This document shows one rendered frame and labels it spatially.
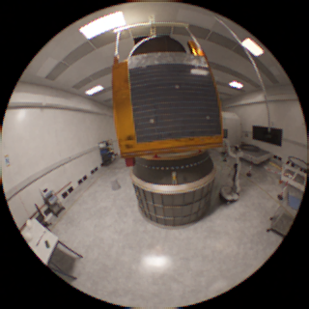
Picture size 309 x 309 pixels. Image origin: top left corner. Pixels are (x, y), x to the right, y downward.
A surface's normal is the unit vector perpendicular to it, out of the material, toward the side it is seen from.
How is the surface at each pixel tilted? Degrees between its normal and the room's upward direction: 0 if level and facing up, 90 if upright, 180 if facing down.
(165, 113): 90
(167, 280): 0
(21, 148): 90
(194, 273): 0
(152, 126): 90
